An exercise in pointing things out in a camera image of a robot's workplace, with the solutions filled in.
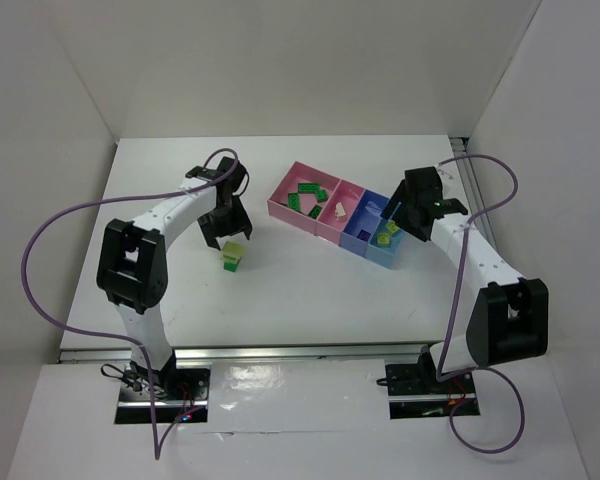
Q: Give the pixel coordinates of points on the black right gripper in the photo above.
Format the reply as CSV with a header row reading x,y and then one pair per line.
x,y
410,215

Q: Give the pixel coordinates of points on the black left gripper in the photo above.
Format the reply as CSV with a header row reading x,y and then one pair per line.
x,y
224,220

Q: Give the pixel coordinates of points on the lime and green lego stack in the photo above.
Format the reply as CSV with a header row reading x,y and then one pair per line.
x,y
232,254

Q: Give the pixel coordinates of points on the lime green small lego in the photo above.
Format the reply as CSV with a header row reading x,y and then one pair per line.
x,y
392,228

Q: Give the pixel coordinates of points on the dark blue lego brick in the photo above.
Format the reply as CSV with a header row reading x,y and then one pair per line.
x,y
364,235

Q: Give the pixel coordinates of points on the green lego brick with studs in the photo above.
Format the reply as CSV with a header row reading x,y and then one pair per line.
x,y
321,195

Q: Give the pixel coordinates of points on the lime green square lego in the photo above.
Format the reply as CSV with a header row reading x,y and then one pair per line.
x,y
383,239

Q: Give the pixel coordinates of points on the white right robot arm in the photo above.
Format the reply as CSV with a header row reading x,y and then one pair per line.
x,y
497,315

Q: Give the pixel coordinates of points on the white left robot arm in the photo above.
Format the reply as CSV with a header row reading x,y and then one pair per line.
x,y
133,269

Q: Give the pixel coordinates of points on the blue plastic container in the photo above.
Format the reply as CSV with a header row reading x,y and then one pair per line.
x,y
367,215

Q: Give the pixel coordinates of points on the white piece in pink container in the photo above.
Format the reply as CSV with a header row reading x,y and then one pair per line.
x,y
340,212

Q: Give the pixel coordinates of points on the pink plastic container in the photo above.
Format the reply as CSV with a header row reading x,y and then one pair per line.
x,y
326,226

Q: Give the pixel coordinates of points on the aluminium side rail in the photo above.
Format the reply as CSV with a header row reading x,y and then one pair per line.
x,y
467,172

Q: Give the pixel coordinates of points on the aluminium front rail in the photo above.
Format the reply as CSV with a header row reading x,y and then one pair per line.
x,y
392,351

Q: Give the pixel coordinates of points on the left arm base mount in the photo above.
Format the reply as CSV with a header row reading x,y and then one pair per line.
x,y
186,396

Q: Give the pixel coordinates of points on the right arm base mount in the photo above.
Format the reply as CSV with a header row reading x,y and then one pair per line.
x,y
414,392

